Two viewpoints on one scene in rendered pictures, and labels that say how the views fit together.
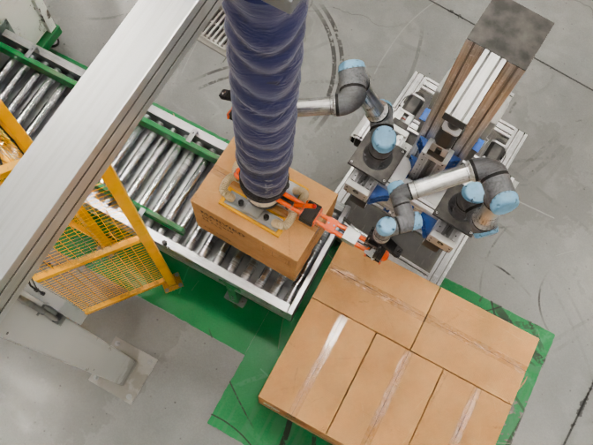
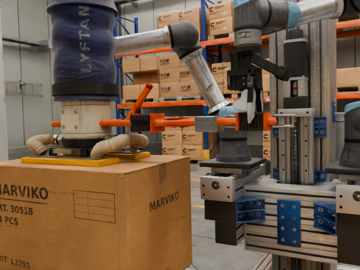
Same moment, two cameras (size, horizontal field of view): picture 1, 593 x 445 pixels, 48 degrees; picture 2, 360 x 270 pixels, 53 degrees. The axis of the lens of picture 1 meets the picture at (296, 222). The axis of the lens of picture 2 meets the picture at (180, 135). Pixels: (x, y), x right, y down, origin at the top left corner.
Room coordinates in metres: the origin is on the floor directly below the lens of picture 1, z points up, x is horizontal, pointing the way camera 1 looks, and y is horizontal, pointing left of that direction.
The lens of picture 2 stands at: (-0.13, -0.25, 1.24)
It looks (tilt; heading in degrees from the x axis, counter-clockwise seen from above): 3 degrees down; 4
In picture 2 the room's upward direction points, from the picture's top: 2 degrees counter-clockwise
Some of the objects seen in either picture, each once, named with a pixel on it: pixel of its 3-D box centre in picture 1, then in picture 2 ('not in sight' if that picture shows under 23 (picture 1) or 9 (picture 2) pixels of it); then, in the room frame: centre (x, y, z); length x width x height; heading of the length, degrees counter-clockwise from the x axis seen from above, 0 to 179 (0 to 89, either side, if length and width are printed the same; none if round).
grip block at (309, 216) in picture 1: (310, 213); (147, 122); (1.02, -0.06, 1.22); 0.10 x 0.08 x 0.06; 157
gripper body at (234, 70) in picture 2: (377, 238); (245, 69); (0.90, -0.36, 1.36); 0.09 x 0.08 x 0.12; 67
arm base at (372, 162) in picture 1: (379, 152); (233, 148); (1.44, -0.36, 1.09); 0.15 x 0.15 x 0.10
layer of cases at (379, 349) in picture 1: (394, 371); not in sight; (0.47, -0.66, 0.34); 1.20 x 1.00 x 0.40; 69
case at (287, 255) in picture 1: (265, 210); (91, 215); (1.12, 0.17, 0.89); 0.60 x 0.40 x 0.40; 67
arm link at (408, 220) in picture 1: (406, 219); (275, 16); (0.95, -0.45, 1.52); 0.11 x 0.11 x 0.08; 23
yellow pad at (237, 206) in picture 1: (253, 210); (68, 156); (1.03, 0.21, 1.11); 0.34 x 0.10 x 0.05; 67
